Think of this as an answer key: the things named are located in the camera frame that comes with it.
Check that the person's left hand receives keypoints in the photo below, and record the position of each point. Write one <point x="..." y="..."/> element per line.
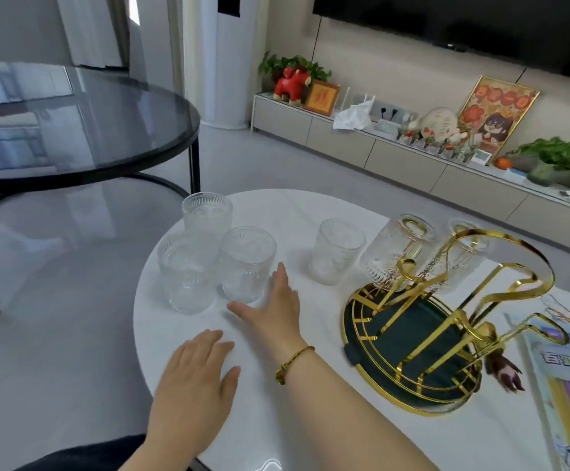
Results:
<point x="192" y="392"/>

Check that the person's right hand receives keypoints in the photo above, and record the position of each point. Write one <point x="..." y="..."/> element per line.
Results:
<point x="280" y="318"/>

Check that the person's right thumb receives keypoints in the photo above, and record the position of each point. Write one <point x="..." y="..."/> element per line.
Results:
<point x="245" y="311"/>

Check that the person's left thumb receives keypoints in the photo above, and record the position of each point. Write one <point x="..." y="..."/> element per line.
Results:
<point x="231" y="382"/>

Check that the person's left forearm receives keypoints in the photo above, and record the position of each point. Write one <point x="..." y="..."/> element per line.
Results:
<point x="162" y="456"/>

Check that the person's right forearm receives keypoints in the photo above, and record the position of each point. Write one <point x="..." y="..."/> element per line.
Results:
<point x="344" y="421"/>

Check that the clear embossed drinking glass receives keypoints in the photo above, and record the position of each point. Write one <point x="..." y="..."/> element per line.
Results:
<point x="388" y="255"/>
<point x="336" y="252"/>
<point x="207" y="213"/>
<point x="189" y="274"/>
<point x="246" y="264"/>
<point x="466" y="264"/>

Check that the gold cup rack green tray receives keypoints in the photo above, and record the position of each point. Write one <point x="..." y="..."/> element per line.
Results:
<point x="397" y="338"/>

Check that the person's dark clothing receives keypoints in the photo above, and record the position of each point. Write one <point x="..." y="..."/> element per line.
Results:
<point x="84" y="453"/>

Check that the long beige media cabinet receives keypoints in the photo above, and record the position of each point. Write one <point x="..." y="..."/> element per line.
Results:
<point x="412" y="166"/>

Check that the small gold framed picture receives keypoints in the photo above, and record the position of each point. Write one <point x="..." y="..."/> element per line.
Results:
<point x="322" y="98"/>

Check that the red plush bull toy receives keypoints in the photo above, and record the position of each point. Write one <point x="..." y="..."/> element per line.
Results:
<point x="292" y="85"/>

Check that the small white box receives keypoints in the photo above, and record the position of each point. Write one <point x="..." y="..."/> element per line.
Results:
<point x="388" y="129"/>

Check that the white router with antennas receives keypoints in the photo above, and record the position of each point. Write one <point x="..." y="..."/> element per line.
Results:
<point x="358" y="100"/>

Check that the white standing air conditioner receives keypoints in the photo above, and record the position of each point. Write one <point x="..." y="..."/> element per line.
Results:
<point x="226" y="68"/>

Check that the green leafy potted plant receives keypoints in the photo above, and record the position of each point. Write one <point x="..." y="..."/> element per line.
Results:
<point x="277" y="63"/>

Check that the row of small figurines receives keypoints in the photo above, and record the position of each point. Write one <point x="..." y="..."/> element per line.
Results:
<point x="437" y="144"/>

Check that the round black glass table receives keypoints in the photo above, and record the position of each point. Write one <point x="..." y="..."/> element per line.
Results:
<point x="69" y="122"/>

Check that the brown paw-shaped trinket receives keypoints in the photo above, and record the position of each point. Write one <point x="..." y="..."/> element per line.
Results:
<point x="505" y="372"/>

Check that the round decorated display plate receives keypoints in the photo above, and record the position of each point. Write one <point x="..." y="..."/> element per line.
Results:
<point x="441" y="123"/>

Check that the small white desk clock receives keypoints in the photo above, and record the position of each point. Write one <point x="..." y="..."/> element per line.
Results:
<point x="481" y="157"/>

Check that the orange fruit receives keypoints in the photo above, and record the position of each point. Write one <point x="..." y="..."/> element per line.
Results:
<point x="502" y="163"/>

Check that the gold framed cat poster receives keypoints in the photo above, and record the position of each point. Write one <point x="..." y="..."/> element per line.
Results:
<point x="498" y="117"/>

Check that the light grey curtain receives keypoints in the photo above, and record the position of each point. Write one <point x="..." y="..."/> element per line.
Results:
<point x="94" y="29"/>

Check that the pack of coloured straws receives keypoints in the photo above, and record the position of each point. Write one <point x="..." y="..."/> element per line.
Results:
<point x="567" y="387"/>

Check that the large green plant in bowl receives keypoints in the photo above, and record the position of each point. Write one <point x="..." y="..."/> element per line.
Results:
<point x="559" y="161"/>

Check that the black flat television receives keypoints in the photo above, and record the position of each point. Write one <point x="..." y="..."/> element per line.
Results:
<point x="461" y="19"/>

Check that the wall power socket strip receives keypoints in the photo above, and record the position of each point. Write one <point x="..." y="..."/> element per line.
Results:
<point x="392" y="112"/>

